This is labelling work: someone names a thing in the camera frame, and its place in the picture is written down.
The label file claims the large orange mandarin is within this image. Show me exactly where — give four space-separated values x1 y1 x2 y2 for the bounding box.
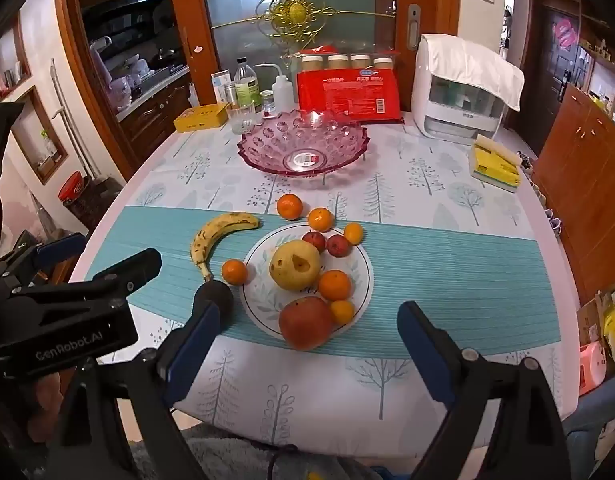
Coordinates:
318 269 353 302

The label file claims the silver door handle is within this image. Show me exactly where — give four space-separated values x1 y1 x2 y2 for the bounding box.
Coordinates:
406 4 421 51

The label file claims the white squeeze wash bottle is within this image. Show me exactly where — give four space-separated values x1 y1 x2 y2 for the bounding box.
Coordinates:
254 63 294 113

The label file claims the pink glass fruit bowl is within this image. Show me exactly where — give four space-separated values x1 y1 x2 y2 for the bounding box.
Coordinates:
237 110 369 178

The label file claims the small orange mandarin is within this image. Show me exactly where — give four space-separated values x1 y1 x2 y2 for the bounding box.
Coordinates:
330 299 355 325

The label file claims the red apple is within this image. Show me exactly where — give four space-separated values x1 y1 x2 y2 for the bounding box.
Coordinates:
278 296 335 351

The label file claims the white and blue carton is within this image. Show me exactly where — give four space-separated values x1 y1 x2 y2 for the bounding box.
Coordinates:
210 72 233 106

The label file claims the yellow cardboard box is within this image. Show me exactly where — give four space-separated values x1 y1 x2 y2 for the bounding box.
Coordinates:
174 103 228 134

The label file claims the red paper cup package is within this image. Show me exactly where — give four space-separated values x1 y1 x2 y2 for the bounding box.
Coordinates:
296 46 405 123

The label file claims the spotted yellow banana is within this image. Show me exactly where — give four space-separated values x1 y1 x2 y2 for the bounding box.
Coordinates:
190 211 261 282

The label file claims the wooden kitchen cabinet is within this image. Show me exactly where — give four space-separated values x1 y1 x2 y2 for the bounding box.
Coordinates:
114 67 193 156

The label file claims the red door decoration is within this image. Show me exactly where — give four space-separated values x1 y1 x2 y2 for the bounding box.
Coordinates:
552 19 578 51

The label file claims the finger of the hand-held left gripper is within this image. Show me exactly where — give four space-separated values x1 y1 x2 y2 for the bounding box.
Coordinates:
11 248 163 306
0 234 88 286

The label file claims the clear glass tumbler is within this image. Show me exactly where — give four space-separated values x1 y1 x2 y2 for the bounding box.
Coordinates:
226 101 256 135

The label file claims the silver vertical handle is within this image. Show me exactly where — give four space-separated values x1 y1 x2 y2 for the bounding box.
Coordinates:
50 58 95 181

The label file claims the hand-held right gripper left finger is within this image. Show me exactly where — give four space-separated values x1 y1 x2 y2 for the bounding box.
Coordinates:
47 290 224 480

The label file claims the wooden side cabinet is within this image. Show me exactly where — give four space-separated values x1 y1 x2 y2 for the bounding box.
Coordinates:
532 82 615 306

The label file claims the pink plastic stool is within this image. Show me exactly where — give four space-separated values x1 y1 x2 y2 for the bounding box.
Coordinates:
579 342 608 396

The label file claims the gold door ornament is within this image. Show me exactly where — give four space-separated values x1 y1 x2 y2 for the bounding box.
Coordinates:
256 0 338 41

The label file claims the yellow pear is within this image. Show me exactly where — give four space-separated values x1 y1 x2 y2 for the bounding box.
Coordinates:
270 240 322 292

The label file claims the green label glass bottle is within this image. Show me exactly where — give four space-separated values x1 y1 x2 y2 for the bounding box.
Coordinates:
234 57 263 113

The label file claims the white leaf-print plate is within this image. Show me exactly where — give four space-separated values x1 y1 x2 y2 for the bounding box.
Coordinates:
238 223 375 343

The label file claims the red lid container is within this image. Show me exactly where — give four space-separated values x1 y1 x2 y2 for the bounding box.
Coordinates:
57 171 88 206

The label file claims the dark entrance door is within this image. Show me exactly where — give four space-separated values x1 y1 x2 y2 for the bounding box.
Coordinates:
520 0 585 156

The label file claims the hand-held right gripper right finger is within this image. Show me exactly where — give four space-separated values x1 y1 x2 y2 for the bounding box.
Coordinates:
397 301 571 480

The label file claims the dark avocado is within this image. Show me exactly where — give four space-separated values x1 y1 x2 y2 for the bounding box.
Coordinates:
200 281 234 322

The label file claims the yellow sponge pack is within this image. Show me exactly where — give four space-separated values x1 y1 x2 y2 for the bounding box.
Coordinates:
468 135 523 192

